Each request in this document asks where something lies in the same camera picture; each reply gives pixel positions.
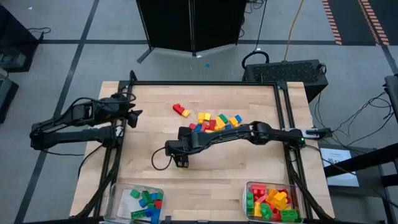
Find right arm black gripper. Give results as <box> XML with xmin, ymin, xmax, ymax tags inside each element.
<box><xmin>164</xmin><ymin>126</ymin><xmax>206</xmax><ymax>169</ymax></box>

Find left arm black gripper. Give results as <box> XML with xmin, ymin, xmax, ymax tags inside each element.
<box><xmin>99</xmin><ymin>93</ymin><xmax>143</xmax><ymax>129</ymax></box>

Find green stud block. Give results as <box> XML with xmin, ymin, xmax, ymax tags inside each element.
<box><xmin>141</xmin><ymin>190</ymin><xmax>153</xmax><ymax>205</ymax></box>
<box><xmin>259</xmin><ymin>203</ymin><xmax>274</xmax><ymax>221</ymax></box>
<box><xmin>246</xmin><ymin>192</ymin><xmax>254</xmax><ymax>215</ymax></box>

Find large yellow stud block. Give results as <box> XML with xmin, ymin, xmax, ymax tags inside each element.
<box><xmin>266</xmin><ymin>189</ymin><xmax>279</xmax><ymax>203</ymax></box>

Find clear plastic bin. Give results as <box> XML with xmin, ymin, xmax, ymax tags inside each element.
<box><xmin>242</xmin><ymin>180</ymin><xmax>305</xmax><ymax>223</ymax></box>
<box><xmin>104</xmin><ymin>182</ymin><xmax>166</xmax><ymax>224</ymax></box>

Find black folding partition screen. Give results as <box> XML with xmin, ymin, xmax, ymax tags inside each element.
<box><xmin>136</xmin><ymin>0</ymin><xmax>248</xmax><ymax>65</ymax></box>

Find black equipment box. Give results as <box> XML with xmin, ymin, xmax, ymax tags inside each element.
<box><xmin>0</xmin><ymin>70</ymin><xmax>19</xmax><ymax>124</ymax></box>

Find black perforated computer case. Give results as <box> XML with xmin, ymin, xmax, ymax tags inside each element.
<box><xmin>241</xmin><ymin>58</ymin><xmax>330</xmax><ymax>103</ymax></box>

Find black cabinet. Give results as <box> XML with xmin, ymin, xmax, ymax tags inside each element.
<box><xmin>0</xmin><ymin>4</ymin><xmax>40</xmax><ymax>73</ymax></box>

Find white printed sheet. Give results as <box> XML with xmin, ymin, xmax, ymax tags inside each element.
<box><xmin>319</xmin><ymin>146</ymin><xmax>360</xmax><ymax>188</ymax></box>

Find black metal beam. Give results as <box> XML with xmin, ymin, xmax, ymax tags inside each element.
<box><xmin>323</xmin><ymin>142</ymin><xmax>398</xmax><ymax>188</ymax></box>

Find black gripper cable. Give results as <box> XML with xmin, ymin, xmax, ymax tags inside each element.
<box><xmin>151</xmin><ymin>146</ymin><xmax>174</xmax><ymax>171</ymax></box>

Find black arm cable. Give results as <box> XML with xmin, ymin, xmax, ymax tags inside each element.
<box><xmin>76</xmin><ymin>144</ymin><xmax>105</xmax><ymax>180</ymax></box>

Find black looped cable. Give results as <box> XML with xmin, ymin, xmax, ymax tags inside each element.
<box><xmin>241</xmin><ymin>0</ymin><xmax>270</xmax><ymax>71</ymax></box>

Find yellow cable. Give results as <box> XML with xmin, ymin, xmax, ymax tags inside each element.
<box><xmin>283</xmin><ymin>0</ymin><xmax>305</xmax><ymax>62</ymax></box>

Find black floor cables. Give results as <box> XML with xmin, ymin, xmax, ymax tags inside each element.
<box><xmin>313</xmin><ymin>90</ymin><xmax>396</xmax><ymax>147</ymax></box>

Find black post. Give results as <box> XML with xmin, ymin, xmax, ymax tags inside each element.
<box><xmin>384</xmin><ymin>73</ymin><xmax>398</xmax><ymax>125</ymax></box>

